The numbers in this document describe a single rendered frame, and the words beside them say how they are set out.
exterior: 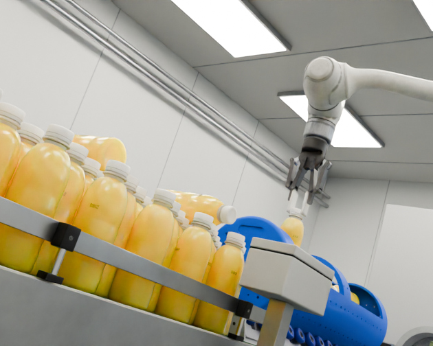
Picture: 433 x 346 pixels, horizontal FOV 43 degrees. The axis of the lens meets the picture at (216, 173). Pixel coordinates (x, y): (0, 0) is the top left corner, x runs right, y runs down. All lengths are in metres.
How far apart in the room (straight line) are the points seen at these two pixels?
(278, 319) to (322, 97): 0.69
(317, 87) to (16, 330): 1.05
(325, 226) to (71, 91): 4.19
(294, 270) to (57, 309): 0.47
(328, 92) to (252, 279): 0.67
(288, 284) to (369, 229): 6.45
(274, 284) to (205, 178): 5.10
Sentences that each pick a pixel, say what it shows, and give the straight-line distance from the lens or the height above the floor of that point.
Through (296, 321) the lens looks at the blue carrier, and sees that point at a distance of 1.64.
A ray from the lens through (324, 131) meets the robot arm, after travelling 1.67.
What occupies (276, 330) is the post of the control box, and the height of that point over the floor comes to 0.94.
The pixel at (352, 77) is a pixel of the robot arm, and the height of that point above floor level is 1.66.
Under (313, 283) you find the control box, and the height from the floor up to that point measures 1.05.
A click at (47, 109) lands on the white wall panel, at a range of 4.94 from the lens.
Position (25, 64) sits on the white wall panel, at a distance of 4.88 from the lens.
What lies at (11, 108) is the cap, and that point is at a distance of 0.82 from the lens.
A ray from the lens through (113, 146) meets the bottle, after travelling 1.04.
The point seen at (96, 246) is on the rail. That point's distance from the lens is 0.85.
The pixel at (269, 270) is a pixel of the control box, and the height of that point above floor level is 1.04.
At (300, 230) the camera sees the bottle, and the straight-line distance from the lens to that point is 1.60.
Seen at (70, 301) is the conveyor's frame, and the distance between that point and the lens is 0.81.
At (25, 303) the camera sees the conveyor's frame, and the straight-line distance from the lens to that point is 0.77.
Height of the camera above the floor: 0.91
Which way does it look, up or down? 15 degrees up
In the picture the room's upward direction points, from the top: 18 degrees clockwise
